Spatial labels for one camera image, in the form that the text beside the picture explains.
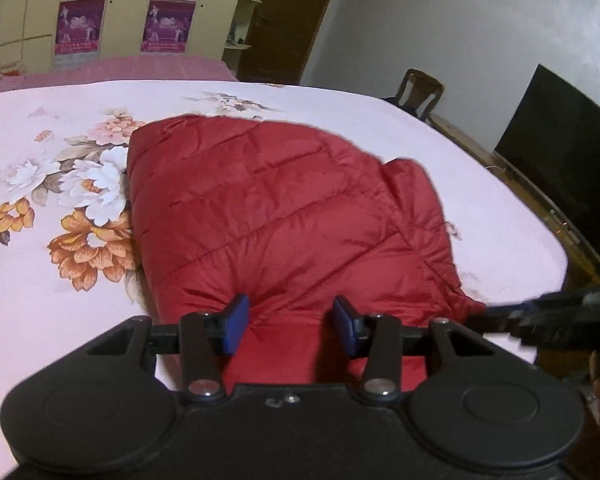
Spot cream wardrobe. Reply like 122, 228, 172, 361
0, 0, 237, 74

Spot brown wooden door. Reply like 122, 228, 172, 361
237, 0, 329, 84

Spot lower left purple poster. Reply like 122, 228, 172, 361
53, 0, 105, 70

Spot white floral bed quilt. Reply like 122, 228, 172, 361
0, 80, 567, 478

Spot pink striped bed sheet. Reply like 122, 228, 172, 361
0, 54, 237, 92

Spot lower right purple poster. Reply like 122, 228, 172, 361
140, 0, 196, 54

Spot wooden chair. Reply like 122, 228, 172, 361
385, 68, 445, 122

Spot red puffer jacket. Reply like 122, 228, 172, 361
126, 115, 484, 386

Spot cream corner shelf unit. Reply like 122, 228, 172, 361
222, 0, 262, 76

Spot black flat television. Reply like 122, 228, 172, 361
494, 65, 600, 261

